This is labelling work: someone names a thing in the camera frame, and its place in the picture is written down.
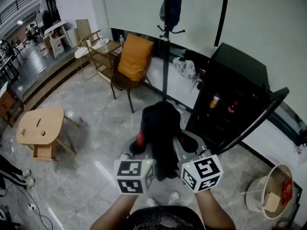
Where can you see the black metal coat rack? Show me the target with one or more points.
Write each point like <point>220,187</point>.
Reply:
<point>165,63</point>

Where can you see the gold frame chair white seat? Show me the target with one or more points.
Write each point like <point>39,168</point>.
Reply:
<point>81,53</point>

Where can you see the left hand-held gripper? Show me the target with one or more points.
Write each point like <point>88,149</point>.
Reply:
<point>128,168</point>

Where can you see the orange cushion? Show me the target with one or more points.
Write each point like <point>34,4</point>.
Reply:
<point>134,56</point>

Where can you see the small cola bottle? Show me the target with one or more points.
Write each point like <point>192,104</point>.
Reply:
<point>232,109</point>

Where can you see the white bottle with blue cap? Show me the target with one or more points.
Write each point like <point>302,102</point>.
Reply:
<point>88,43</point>

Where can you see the red packet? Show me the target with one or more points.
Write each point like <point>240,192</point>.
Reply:
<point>287,192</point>

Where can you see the leaning wooden board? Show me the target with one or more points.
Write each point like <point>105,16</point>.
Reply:
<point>82,29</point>

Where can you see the wooden shelf cart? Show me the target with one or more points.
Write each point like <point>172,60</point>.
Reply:
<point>115,45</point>

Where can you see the beige round bin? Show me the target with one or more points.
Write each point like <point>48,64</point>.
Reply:
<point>254,195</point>

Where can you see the light wooden stool table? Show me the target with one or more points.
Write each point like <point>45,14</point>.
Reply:
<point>40,123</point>

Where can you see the navy baseball cap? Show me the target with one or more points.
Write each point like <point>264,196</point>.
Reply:
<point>173,11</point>

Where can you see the white oval dish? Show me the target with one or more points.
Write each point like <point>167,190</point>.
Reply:
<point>98,45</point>

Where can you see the small clear water bottle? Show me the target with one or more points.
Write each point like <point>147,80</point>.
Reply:
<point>121,40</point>

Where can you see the person's left white shoe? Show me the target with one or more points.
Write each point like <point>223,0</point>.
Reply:
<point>151,202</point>

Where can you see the brown wooden cabinet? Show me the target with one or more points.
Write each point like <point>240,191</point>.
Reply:
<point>8,104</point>

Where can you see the person's right white shoe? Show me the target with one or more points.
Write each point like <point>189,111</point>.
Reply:
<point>173,198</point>

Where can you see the orange drink can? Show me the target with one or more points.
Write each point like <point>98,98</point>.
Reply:
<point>214,101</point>

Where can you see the brown round chair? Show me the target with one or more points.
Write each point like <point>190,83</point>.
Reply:
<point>122,81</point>

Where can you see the black curved metal bar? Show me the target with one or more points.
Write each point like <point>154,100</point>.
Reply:
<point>221,15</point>

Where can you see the wooden step platform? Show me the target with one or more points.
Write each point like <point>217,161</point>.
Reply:
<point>43,90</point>

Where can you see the person's right forearm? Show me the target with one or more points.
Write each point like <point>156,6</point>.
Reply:
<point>213,212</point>

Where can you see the small red item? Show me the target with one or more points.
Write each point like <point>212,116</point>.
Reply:
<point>81,120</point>

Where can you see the person's white shoe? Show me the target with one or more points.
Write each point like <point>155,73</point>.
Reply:
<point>173,198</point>
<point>151,202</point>

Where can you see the large water jug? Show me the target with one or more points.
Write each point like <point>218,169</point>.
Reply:
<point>42,49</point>

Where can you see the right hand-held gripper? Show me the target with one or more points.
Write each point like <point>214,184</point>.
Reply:
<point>206,168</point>

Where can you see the white power strip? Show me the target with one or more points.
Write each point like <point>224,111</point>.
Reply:
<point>31,206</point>

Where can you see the person's black printed shirt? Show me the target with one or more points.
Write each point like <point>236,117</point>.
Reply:
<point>144,218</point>

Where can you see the white patterned bag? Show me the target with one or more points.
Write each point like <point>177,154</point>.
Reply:
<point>185,67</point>

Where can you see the small cardboard box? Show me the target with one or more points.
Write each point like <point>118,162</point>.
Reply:
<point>273,202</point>

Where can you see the white table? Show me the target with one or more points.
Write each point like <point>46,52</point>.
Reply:
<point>56,25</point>

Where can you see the clear plastic water bottle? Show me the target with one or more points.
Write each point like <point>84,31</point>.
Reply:
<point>104,46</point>

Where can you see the black garment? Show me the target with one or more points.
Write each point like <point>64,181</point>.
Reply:
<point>159,128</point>

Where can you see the black cabinet with door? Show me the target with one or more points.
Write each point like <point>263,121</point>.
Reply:
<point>239,63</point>

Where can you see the small green scrap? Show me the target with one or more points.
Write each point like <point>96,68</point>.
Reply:
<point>24,132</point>

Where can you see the black bundle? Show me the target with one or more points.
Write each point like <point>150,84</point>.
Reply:
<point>194,55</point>

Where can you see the person's left forearm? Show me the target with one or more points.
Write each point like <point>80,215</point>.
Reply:
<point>112,214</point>

